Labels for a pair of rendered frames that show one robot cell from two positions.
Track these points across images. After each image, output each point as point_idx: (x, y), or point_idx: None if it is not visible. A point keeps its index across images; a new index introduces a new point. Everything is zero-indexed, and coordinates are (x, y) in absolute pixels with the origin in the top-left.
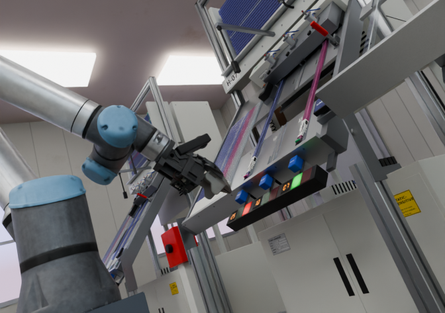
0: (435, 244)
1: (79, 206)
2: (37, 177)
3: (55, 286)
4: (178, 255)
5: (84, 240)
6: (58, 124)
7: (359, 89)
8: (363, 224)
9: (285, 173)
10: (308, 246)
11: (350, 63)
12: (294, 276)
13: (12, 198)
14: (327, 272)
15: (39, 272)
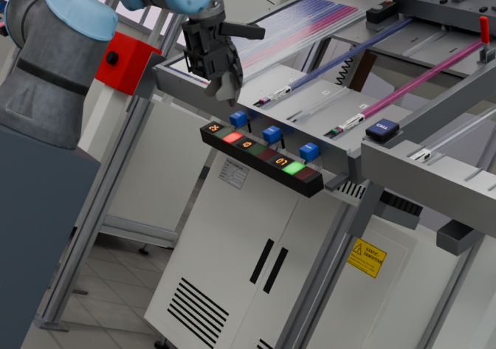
0: (356, 311)
1: (102, 50)
2: None
3: (44, 108)
4: (116, 77)
5: (85, 84)
6: None
7: (389, 175)
8: (323, 240)
9: (294, 144)
10: (259, 206)
11: (464, 101)
12: (218, 215)
13: (56, 0)
14: (251, 244)
15: (38, 85)
